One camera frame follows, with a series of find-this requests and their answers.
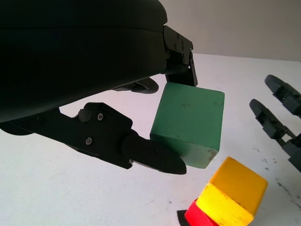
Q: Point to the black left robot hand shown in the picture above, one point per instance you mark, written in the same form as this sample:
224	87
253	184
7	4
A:
70	58

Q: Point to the yellow wooden block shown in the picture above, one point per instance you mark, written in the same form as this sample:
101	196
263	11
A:
235	193

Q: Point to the red wooden block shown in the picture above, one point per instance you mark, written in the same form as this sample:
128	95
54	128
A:
197	215

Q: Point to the black tape strip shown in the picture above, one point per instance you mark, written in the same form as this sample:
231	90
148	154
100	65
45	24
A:
181	217

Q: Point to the green wooden block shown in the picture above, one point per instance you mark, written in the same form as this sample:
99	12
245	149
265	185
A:
188	117

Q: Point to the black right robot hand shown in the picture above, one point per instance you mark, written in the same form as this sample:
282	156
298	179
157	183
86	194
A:
294	150

